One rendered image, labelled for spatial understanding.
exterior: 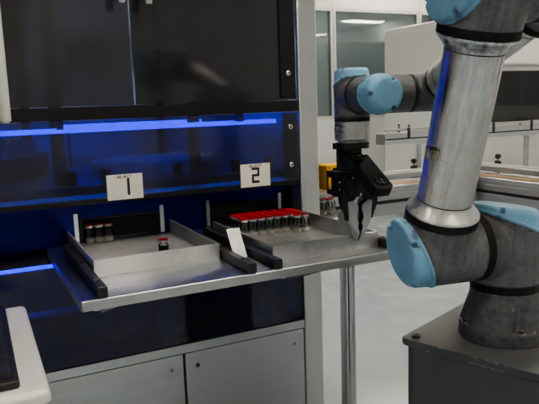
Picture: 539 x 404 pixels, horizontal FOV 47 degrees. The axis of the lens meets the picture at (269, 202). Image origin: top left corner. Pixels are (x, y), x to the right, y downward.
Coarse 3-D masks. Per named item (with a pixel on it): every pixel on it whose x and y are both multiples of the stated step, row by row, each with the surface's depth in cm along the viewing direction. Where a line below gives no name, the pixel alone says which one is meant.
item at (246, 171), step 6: (240, 168) 158; (246, 168) 159; (264, 168) 161; (246, 174) 159; (252, 174) 160; (264, 174) 161; (246, 180) 159; (264, 180) 161; (246, 186) 159; (252, 186) 160
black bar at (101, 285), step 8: (64, 248) 139; (72, 248) 136; (72, 256) 129; (80, 256) 129; (72, 264) 130; (80, 264) 122; (80, 272) 120; (88, 272) 116; (88, 280) 113; (96, 280) 110; (96, 288) 106; (104, 288) 106; (96, 296) 106; (104, 296) 106
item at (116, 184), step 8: (112, 176) 144; (120, 176) 144; (128, 176) 145; (136, 176) 146; (112, 184) 144; (120, 184) 145; (136, 184) 146; (112, 192) 144; (120, 192) 145; (136, 192) 147
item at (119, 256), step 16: (176, 224) 154; (112, 240) 151; (128, 240) 151; (144, 240) 150; (176, 240) 149; (192, 240) 144; (208, 240) 134; (96, 256) 136; (112, 256) 136; (128, 256) 121; (144, 256) 123; (160, 256) 124; (176, 256) 126; (192, 256) 127; (208, 256) 129; (96, 272) 119; (112, 272) 120; (128, 272) 122
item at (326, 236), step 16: (320, 224) 158; (336, 224) 151; (256, 240) 132; (272, 240) 145; (288, 240) 145; (304, 240) 144; (320, 240) 130; (336, 240) 132; (352, 240) 133; (368, 240) 135; (288, 256) 127; (304, 256) 128
